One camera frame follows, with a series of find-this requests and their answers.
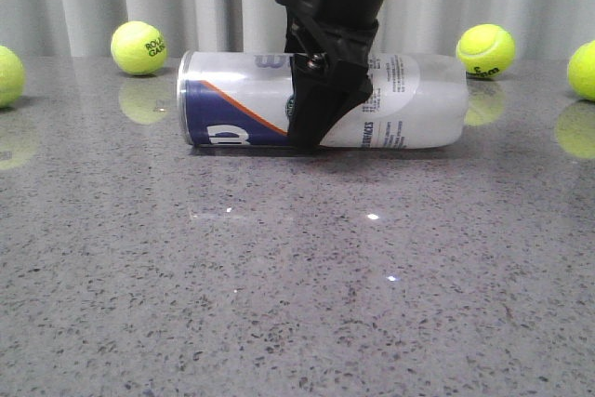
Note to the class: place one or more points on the far right tennis ball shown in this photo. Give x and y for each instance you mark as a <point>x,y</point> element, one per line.
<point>581,71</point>

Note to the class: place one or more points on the Roland Garros tennis ball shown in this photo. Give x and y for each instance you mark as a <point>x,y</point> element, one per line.
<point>138,48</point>

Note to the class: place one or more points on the far left tennis ball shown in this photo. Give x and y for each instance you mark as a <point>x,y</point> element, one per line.
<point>12,77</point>

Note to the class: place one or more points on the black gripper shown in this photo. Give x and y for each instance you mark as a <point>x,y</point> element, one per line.
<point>335,81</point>

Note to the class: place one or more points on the clear Wilson tennis can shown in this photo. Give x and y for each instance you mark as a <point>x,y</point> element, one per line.
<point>243,99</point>

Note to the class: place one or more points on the Wilson printed tennis ball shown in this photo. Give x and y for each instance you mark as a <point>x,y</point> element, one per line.
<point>486,50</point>

